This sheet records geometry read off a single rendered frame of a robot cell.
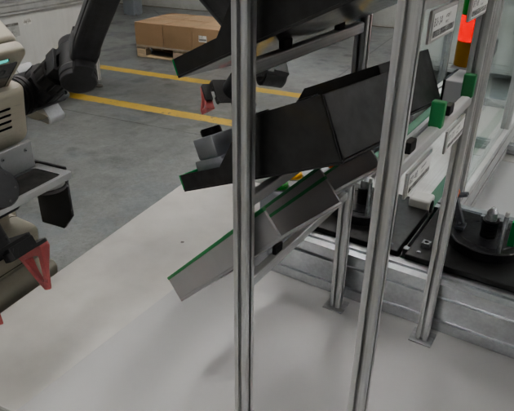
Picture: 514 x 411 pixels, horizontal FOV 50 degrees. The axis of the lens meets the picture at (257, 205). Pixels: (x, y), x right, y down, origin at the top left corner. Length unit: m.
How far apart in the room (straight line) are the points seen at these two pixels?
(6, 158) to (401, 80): 0.90
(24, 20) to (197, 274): 4.44
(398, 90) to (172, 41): 6.27
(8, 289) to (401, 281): 0.83
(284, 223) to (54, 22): 4.66
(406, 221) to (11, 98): 0.85
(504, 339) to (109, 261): 0.80
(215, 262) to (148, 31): 6.21
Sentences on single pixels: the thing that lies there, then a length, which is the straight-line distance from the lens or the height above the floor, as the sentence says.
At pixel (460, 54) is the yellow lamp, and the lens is 1.23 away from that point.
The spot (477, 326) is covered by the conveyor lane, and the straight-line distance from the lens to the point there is 1.05.
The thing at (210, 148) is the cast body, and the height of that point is 1.25.
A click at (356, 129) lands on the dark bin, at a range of 0.60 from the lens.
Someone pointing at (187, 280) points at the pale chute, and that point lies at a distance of 0.85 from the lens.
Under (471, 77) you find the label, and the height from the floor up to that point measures 1.34.
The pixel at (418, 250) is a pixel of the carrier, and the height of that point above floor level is 0.97.
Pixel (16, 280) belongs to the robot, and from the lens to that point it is 1.35.
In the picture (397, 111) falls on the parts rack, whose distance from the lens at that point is 0.52.
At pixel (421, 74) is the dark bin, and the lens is 0.78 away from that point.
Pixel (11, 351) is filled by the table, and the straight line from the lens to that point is 1.07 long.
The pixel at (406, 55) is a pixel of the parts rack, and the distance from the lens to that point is 0.51.
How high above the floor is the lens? 1.53
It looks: 28 degrees down
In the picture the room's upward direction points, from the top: 1 degrees clockwise
